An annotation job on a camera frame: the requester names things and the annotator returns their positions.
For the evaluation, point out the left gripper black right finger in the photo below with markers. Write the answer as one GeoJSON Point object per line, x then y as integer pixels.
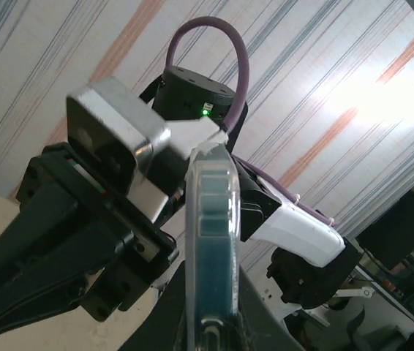
{"type": "Point", "coordinates": [262, 325]}

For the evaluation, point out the black monitor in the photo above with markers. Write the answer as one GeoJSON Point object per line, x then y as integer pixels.
{"type": "Point", "coordinates": [393, 234]}

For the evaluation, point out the teal-sided smartphone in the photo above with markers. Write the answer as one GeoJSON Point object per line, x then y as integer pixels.
{"type": "Point", "coordinates": [210, 263]}

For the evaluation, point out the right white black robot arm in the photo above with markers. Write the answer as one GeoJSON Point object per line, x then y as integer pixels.
{"type": "Point", "coordinates": [302, 234]}

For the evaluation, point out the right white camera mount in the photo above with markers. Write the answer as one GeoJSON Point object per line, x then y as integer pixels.
{"type": "Point", "coordinates": [192, 135]}

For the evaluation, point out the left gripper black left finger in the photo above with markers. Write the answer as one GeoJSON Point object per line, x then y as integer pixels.
{"type": "Point", "coordinates": [163, 325]}

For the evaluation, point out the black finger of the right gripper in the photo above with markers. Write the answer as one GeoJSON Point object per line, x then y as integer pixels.
{"type": "Point", "coordinates": [46, 204]}
{"type": "Point", "coordinates": [112, 289]}

